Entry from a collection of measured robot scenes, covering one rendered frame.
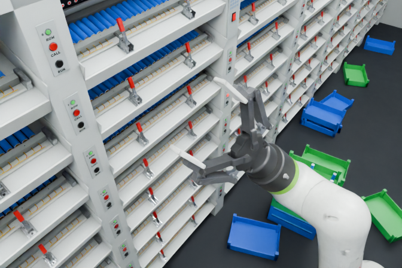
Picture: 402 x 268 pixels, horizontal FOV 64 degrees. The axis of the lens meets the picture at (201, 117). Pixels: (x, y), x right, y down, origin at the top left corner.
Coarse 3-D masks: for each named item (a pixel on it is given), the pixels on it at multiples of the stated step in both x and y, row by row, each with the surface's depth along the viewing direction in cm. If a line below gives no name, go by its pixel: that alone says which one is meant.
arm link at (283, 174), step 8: (272, 144) 67; (280, 152) 65; (280, 160) 64; (288, 160) 66; (280, 168) 63; (288, 168) 65; (248, 176) 67; (272, 176) 64; (280, 176) 64; (288, 176) 64; (264, 184) 64; (272, 184) 64; (280, 184) 65; (288, 184) 66
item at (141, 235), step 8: (184, 184) 166; (192, 184) 166; (176, 192) 164; (184, 192) 165; (192, 192) 166; (168, 200) 159; (176, 200) 161; (184, 200) 162; (160, 208) 157; (168, 208) 158; (176, 208) 159; (152, 216) 151; (160, 216) 155; (168, 216) 156; (144, 224) 149; (152, 224) 151; (160, 224) 152; (136, 232) 147; (144, 232) 148; (152, 232) 149; (136, 240) 145; (144, 240) 146; (136, 248) 139
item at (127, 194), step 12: (216, 108) 149; (204, 120) 149; (216, 120) 151; (204, 132) 145; (168, 144) 137; (180, 144) 138; (192, 144) 141; (168, 156) 134; (180, 156) 138; (156, 168) 129; (144, 180) 125; (120, 192) 120; (132, 192) 121
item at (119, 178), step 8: (200, 112) 148; (192, 120) 144; (176, 128) 140; (168, 136) 136; (160, 144) 133; (152, 152) 130; (152, 160) 130; (128, 168) 123; (136, 168) 126; (120, 176) 121
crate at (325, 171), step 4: (292, 152) 189; (292, 156) 191; (296, 156) 190; (296, 160) 192; (300, 160) 190; (304, 160) 189; (308, 160) 187; (308, 164) 189; (316, 164) 186; (316, 168) 188; (320, 168) 186; (324, 168) 185; (328, 168) 183; (316, 172) 187; (320, 172) 187; (324, 172) 186; (328, 172) 185; (332, 172) 183; (336, 172) 182; (340, 172) 178; (324, 176) 185; (328, 176) 185; (336, 176) 182; (328, 180) 183; (336, 180) 183; (336, 184) 176
